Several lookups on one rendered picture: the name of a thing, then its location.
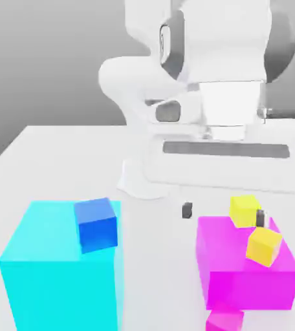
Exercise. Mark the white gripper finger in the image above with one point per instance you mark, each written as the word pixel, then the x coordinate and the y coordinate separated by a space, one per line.
pixel 187 210
pixel 260 218

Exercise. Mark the small golden yellow cube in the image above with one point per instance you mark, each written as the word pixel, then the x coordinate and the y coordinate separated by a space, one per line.
pixel 262 247

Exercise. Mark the large magenta box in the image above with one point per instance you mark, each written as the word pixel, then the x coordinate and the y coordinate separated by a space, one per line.
pixel 251 289

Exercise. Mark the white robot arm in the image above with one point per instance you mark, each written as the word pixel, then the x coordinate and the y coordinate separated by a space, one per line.
pixel 222 46

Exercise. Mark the large cyan box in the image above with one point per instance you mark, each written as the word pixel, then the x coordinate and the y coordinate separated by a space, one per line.
pixel 57 292

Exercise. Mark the small lemon yellow cube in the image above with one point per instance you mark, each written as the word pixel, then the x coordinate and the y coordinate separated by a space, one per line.
pixel 243 210

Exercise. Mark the small blue cube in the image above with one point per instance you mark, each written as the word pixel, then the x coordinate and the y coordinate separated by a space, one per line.
pixel 97 232

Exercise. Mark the small pink cube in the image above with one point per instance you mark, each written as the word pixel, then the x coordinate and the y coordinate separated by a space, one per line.
pixel 223 322

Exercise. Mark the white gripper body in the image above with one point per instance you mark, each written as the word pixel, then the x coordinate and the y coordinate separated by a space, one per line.
pixel 214 170

